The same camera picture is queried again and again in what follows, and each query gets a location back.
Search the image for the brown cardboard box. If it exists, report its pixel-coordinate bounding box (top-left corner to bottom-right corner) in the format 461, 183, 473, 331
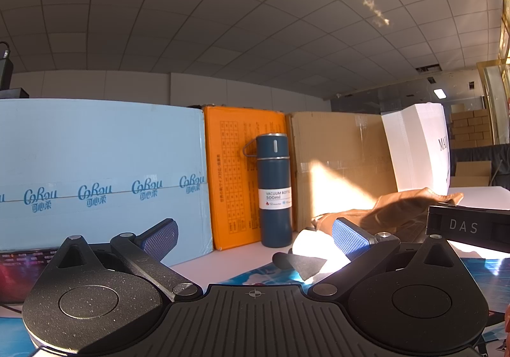
287, 111, 397, 231

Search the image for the large light blue box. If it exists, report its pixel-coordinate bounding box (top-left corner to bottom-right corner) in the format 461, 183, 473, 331
1, 99, 214, 266

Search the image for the dark blue vacuum bottle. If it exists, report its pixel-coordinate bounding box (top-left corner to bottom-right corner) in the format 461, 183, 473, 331
243, 133, 293, 248

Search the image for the smartphone with lit screen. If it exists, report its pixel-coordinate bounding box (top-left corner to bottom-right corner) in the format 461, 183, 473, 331
0, 248, 57, 304

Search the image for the person's right hand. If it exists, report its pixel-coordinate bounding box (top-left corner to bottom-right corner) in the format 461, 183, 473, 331
504, 304, 510, 338

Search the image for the blue printed table mat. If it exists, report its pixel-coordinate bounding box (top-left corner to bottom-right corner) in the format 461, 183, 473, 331
1, 258, 509, 356

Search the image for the black power adapter right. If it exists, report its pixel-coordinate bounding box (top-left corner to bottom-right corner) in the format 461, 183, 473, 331
0, 41, 14, 90

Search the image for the orange cardboard box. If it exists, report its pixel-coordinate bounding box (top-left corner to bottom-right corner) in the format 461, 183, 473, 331
203, 106, 287, 250

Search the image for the white paper bag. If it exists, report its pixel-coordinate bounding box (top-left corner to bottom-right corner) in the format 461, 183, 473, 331
382, 103, 450, 196

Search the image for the brown leather jacket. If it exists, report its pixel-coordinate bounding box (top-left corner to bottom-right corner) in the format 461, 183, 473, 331
312, 188, 464, 243

